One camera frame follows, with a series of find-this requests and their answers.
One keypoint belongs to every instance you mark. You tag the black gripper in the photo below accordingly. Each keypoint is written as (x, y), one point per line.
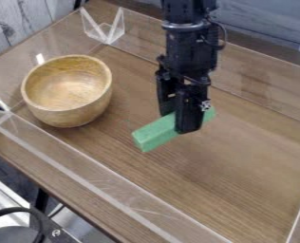
(183, 73)

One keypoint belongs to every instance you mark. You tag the green rectangular block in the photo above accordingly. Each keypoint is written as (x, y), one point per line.
(155, 133)

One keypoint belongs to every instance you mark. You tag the brown wooden bowl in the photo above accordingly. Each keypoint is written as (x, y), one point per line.
(67, 91)

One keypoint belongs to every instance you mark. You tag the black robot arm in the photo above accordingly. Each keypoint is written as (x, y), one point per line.
(190, 11)

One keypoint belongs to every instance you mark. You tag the black metal table leg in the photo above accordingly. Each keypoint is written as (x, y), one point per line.
(41, 201)

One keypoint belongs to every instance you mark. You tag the dark grey round base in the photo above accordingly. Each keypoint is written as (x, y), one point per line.
(16, 234)

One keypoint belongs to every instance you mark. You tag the clear acrylic rear wall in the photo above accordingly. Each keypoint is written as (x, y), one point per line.
(258, 78)

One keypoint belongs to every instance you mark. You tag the clear acrylic wall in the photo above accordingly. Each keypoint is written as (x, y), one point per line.
(115, 205)
(258, 78)

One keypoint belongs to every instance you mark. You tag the clear acrylic corner bracket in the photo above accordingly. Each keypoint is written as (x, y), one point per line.
(104, 33)

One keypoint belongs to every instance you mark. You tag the clear acrylic front wall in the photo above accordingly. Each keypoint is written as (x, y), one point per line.
(115, 205)

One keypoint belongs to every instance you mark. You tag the grey metal bracket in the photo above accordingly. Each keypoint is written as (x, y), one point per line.
(52, 233)

